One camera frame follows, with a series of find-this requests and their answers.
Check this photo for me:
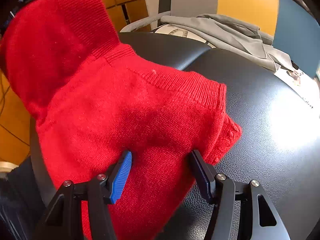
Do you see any grey garment on chair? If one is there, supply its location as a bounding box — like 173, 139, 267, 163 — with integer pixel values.
161, 14, 295, 73

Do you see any beige patterned cushion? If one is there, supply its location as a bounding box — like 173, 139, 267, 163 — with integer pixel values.
153, 24, 215, 48

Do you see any red knit sweater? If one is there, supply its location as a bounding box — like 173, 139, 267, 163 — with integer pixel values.
1, 0, 242, 239

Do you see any grey yellow blue chair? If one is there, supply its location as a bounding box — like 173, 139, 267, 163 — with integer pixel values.
120, 0, 320, 79

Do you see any white printed cushion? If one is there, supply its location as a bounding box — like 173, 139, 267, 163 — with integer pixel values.
274, 68, 319, 117

